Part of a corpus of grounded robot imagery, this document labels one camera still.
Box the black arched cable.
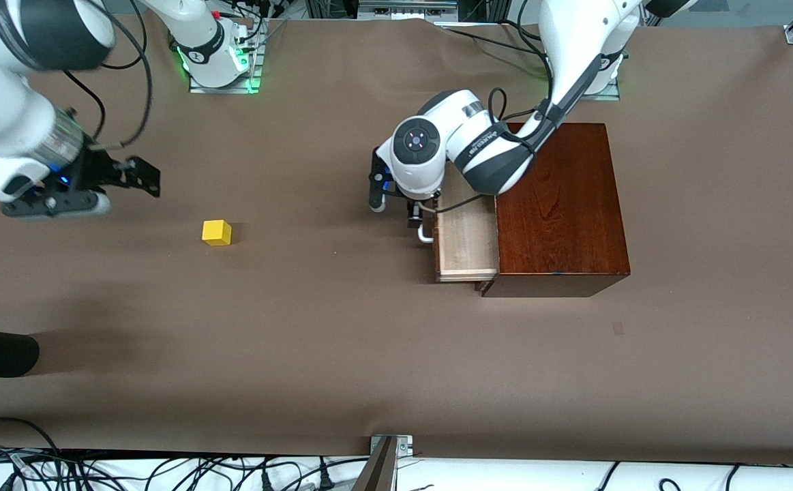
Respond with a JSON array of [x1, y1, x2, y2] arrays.
[[0, 417, 63, 471]]

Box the brown paper table cover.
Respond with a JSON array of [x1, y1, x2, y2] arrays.
[[0, 15, 793, 468]]

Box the grey camera mount pole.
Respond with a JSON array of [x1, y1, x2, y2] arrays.
[[352, 436, 398, 491]]

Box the dark wooden drawer cabinet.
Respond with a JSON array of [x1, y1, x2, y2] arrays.
[[475, 123, 631, 298]]

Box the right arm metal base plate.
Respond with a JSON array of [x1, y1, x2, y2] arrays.
[[188, 17, 261, 95]]

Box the wooden drawer with white handle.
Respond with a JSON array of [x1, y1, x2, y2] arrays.
[[418, 164, 500, 283]]

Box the metal equipment box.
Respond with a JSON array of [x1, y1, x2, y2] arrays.
[[357, 0, 460, 18]]

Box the black cable on table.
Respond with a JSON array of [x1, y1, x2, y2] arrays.
[[436, 19, 543, 55]]

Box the silver metal bracket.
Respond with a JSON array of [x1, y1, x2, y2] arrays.
[[370, 434, 414, 458]]

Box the black cable tangle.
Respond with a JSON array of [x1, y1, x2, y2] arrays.
[[0, 445, 370, 491]]

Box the base connector cable bundle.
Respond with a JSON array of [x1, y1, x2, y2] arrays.
[[215, 0, 286, 54]]

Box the yellow cube block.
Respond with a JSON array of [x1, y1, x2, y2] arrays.
[[202, 220, 233, 247]]

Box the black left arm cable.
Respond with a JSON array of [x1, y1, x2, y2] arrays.
[[488, 0, 555, 143]]

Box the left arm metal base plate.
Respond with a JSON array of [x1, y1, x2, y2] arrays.
[[577, 78, 621, 102]]

